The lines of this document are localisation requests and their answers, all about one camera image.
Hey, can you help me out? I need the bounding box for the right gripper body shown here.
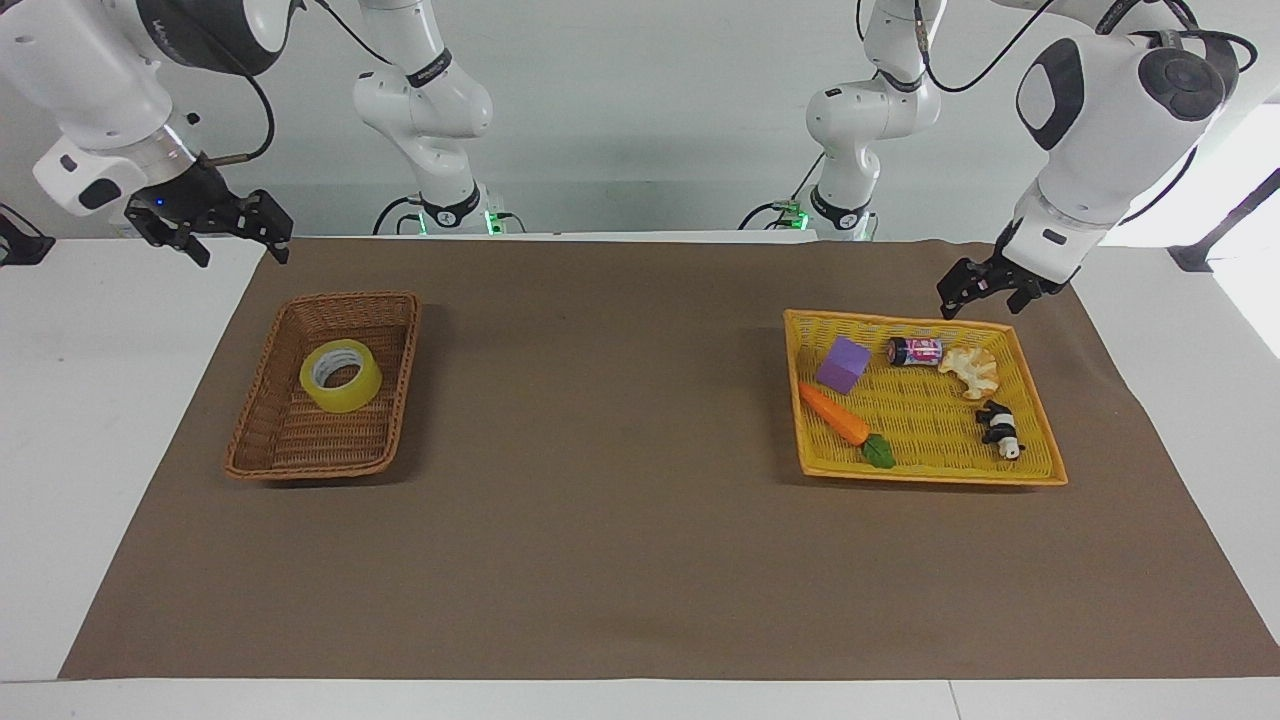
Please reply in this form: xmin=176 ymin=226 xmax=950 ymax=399
xmin=124 ymin=160 xmax=241 ymax=233

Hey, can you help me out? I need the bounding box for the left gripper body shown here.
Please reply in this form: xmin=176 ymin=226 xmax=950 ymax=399
xmin=984 ymin=226 xmax=1071 ymax=299

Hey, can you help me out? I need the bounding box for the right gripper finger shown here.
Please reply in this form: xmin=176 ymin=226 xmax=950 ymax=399
xmin=128 ymin=212 xmax=213 ymax=269
xmin=214 ymin=188 xmax=295 ymax=266

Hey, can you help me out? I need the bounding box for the yellow woven basket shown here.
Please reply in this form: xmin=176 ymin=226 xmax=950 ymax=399
xmin=782 ymin=308 xmax=1069 ymax=488

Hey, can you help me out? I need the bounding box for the yellow tape roll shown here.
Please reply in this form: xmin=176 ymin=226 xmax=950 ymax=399
xmin=299 ymin=338 xmax=384 ymax=414

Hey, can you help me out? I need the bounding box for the brown wicker basket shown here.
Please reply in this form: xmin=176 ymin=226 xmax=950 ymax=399
xmin=223 ymin=290 xmax=423 ymax=482

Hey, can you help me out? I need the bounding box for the black and pink battery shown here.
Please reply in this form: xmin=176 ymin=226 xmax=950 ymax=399
xmin=886 ymin=335 xmax=944 ymax=369

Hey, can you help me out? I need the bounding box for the beige bread toy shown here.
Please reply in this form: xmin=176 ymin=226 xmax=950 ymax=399
xmin=938 ymin=345 xmax=1000 ymax=401

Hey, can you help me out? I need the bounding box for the black and white panda toy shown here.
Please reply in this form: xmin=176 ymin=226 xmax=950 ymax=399
xmin=976 ymin=399 xmax=1025 ymax=462

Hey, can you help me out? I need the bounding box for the purple cube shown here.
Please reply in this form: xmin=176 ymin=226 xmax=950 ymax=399
xmin=815 ymin=335 xmax=873 ymax=396

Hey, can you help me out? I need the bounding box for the black stand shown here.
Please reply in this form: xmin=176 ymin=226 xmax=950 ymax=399
xmin=1168 ymin=168 xmax=1280 ymax=274
xmin=0 ymin=204 xmax=57 ymax=268

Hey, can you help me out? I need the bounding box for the orange carrot toy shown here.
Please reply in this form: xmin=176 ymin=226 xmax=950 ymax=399
xmin=797 ymin=381 xmax=898 ymax=470

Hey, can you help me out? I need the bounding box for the black cable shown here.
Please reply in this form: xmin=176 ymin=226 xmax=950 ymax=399
xmin=372 ymin=196 xmax=429 ymax=237
xmin=912 ymin=0 xmax=1063 ymax=95
xmin=738 ymin=150 xmax=829 ymax=232
xmin=200 ymin=62 xmax=277 ymax=167
xmin=1118 ymin=144 xmax=1201 ymax=227
xmin=314 ymin=0 xmax=395 ymax=67

